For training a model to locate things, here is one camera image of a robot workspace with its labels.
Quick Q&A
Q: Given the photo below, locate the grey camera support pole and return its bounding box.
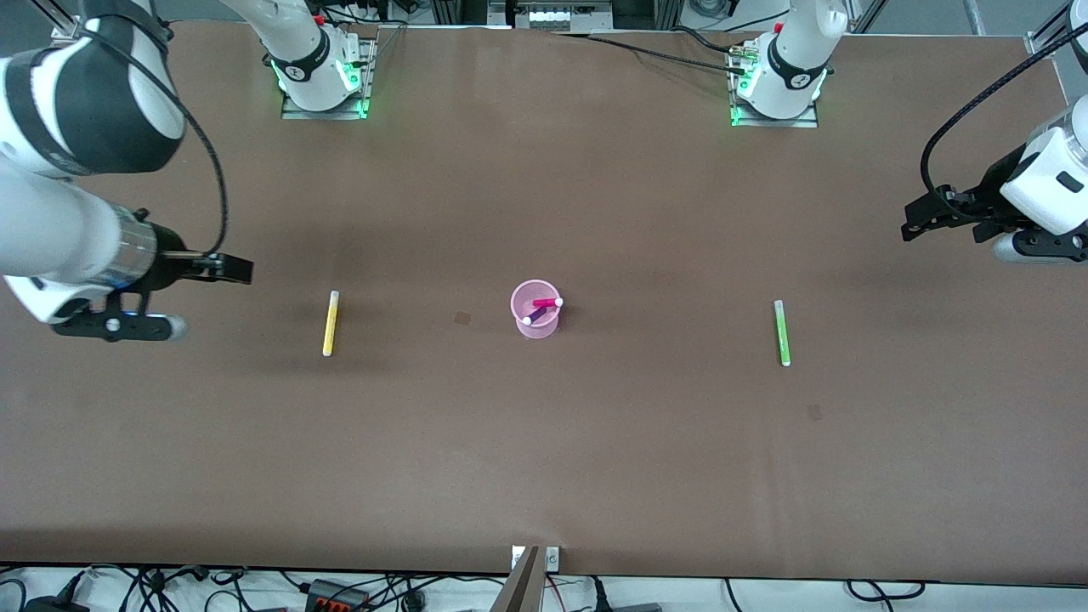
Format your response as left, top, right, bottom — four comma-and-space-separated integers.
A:
489, 546, 543, 612

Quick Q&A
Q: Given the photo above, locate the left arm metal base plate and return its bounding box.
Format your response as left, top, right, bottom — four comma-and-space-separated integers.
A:
729, 51, 821, 129

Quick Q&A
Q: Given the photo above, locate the long black table cable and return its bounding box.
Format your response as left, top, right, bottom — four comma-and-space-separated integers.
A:
551, 31, 751, 77

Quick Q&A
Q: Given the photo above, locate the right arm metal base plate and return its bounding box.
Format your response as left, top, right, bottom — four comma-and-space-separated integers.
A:
280, 38, 376, 121

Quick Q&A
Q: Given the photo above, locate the yellow marker pen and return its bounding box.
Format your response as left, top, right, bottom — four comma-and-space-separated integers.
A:
321, 290, 341, 358

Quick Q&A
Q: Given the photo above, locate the black looped floor cable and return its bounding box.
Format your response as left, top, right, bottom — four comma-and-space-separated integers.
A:
845, 579, 928, 606

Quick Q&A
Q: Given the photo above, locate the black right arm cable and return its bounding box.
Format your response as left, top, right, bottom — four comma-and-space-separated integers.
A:
81, 21, 231, 258

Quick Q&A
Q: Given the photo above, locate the white power strip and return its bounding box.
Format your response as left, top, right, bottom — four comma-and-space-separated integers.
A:
527, 7, 615, 30

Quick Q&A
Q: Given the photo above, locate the pink cup pen holder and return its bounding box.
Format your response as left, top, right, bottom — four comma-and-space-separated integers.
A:
510, 279, 563, 341

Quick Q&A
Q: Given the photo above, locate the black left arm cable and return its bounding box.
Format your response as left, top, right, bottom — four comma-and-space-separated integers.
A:
921, 21, 1088, 205

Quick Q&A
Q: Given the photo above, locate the black box with orange connectors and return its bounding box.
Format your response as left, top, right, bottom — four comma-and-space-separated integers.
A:
304, 579, 372, 612

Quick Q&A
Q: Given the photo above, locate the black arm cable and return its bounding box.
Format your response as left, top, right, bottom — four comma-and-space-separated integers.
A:
81, 21, 231, 258
921, 21, 1088, 205

